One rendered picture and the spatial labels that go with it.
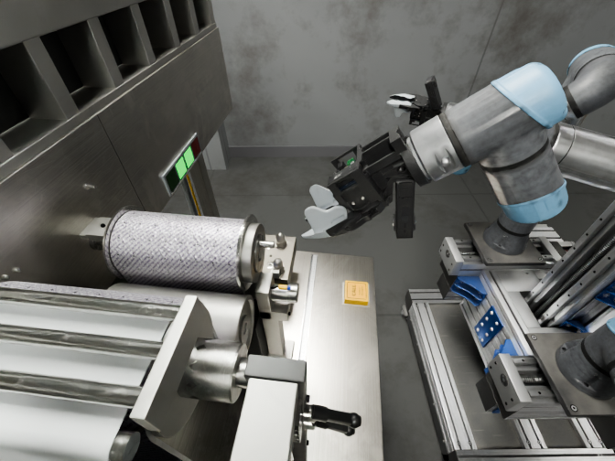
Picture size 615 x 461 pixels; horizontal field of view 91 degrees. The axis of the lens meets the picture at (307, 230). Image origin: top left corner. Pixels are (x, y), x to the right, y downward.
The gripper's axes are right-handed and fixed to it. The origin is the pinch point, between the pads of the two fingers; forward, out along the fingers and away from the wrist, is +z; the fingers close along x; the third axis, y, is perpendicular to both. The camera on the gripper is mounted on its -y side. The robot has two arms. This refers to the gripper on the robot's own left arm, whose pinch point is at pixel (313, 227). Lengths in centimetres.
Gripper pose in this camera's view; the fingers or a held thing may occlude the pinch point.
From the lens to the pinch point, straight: 52.0
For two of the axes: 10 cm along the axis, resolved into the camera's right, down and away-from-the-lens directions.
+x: -1.4, 6.7, -7.3
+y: -6.3, -6.3, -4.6
